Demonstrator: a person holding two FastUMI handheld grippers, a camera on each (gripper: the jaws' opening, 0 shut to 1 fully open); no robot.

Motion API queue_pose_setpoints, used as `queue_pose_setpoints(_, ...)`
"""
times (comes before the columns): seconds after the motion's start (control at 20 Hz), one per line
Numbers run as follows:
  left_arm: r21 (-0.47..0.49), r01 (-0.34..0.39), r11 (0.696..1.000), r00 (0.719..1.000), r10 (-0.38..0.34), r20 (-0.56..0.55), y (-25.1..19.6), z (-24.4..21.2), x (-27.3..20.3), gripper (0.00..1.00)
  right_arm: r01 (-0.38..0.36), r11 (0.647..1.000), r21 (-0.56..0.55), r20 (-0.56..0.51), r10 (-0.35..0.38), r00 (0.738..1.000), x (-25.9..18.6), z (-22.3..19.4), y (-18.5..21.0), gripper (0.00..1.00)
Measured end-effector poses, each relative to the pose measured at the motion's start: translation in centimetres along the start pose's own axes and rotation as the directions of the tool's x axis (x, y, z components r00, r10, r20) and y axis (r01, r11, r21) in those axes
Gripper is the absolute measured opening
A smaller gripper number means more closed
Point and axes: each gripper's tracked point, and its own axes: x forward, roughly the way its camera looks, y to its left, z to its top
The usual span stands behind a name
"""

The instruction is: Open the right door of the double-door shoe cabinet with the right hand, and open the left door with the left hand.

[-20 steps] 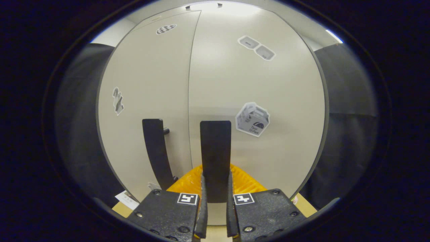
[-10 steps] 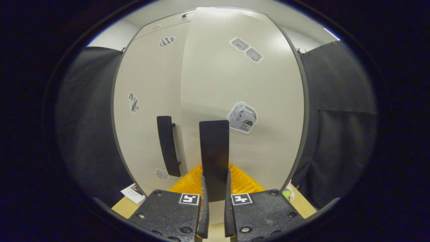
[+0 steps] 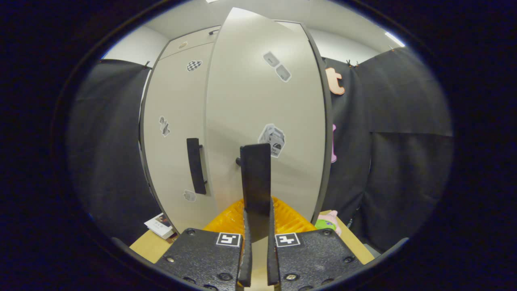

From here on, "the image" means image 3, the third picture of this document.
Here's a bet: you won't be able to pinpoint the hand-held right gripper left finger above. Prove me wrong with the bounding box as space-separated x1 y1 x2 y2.
156 199 253 291

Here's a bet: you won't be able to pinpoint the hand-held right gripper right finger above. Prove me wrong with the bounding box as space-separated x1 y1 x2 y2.
267 197 364 291

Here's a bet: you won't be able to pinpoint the shoe cabinet door checkered sticker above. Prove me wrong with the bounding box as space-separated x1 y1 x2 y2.
143 42 219 234

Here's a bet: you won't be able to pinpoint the shoe cabinet door box stickers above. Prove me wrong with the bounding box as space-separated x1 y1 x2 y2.
204 7 327 243

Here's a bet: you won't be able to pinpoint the beige double-door shoe cabinet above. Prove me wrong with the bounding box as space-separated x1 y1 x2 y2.
139 20 334 236

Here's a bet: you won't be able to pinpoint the pink green plush toy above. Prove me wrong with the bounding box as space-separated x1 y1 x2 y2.
315 210 342 236

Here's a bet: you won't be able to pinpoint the white portrait cover book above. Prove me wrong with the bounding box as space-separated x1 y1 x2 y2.
144 213 175 239

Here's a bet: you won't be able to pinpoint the black backdrop cloth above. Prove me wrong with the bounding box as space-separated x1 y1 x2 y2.
67 46 454 253

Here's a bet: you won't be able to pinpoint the small ceiling light panel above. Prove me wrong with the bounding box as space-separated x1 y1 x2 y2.
384 32 406 47

